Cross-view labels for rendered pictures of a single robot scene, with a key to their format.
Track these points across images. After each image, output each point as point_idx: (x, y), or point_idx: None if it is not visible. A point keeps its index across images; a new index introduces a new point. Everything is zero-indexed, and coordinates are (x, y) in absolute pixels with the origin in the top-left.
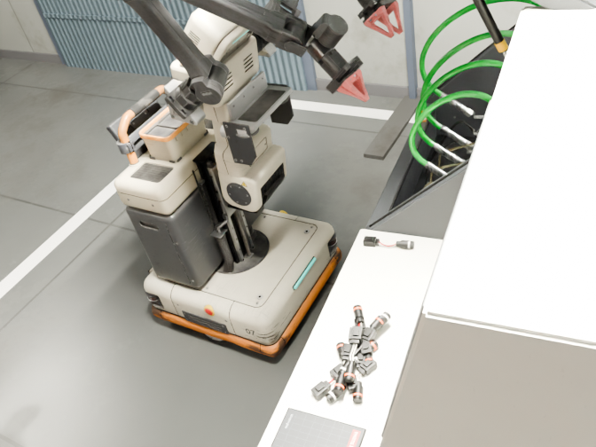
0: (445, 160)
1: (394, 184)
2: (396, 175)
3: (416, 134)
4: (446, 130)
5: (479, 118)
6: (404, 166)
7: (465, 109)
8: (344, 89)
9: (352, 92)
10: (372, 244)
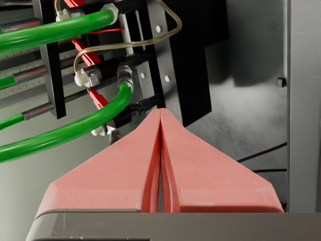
0: (286, 160)
1: (304, 10)
2: (306, 48)
3: (300, 193)
4: (119, 81)
5: (110, 126)
6: (295, 84)
7: (111, 140)
8: (172, 171)
9: (152, 138)
10: None
